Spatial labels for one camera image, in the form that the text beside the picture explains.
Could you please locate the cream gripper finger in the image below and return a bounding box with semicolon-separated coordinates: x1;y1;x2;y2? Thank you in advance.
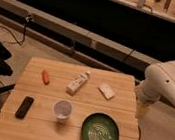
136;105;149;119

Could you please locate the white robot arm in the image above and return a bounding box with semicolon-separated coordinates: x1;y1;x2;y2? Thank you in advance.
135;60;175;119

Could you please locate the green ceramic bowl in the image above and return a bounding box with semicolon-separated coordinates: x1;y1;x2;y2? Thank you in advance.
80;112;120;140

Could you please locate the white rectangular block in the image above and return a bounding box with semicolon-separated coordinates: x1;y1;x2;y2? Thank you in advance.
98;83;115;100

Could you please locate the white plastic bottle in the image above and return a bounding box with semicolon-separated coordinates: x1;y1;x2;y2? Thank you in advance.
66;71;91;95

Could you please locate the orange carrot-shaped object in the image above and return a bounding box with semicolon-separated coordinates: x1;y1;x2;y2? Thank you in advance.
42;70;50;85

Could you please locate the black cable on floor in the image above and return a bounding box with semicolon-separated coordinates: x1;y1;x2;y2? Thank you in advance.
0;7;34;49

